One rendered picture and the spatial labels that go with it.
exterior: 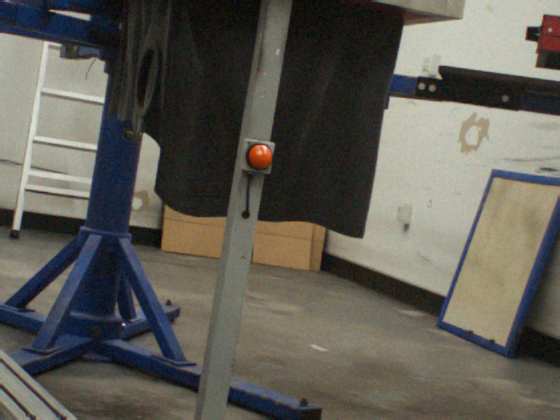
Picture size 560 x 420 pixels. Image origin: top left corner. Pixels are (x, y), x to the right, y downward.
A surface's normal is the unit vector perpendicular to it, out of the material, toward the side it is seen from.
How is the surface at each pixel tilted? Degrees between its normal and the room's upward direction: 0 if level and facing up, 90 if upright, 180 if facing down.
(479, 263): 79
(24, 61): 90
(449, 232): 90
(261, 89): 90
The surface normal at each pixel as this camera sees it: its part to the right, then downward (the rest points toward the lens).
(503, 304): -0.88, -0.33
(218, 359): 0.33, 0.11
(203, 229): 0.36, -0.15
